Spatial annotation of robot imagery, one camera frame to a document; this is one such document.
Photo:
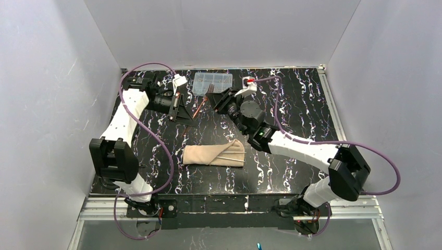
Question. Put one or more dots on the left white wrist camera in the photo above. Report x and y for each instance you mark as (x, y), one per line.
(178, 81)

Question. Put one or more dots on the clear plastic screw box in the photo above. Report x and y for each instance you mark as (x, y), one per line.
(204, 82)

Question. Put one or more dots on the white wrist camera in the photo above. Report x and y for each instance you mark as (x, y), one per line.
(178, 81)
(248, 87)

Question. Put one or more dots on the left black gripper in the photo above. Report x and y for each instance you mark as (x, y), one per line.
(174, 107)

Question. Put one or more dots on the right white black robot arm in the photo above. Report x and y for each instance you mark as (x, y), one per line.
(346, 169)

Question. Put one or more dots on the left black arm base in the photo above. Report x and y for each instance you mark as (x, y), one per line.
(163, 208)

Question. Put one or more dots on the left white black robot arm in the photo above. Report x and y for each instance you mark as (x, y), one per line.
(111, 153)

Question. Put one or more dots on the beige cloth napkin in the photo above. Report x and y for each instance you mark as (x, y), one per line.
(206, 154)

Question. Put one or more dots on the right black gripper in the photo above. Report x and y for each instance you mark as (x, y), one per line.
(223, 102)

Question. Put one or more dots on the aluminium frame rail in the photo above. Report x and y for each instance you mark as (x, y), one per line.
(101, 208)

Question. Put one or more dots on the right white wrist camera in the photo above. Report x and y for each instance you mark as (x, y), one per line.
(248, 87)

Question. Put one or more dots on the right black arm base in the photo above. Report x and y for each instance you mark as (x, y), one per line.
(297, 207)

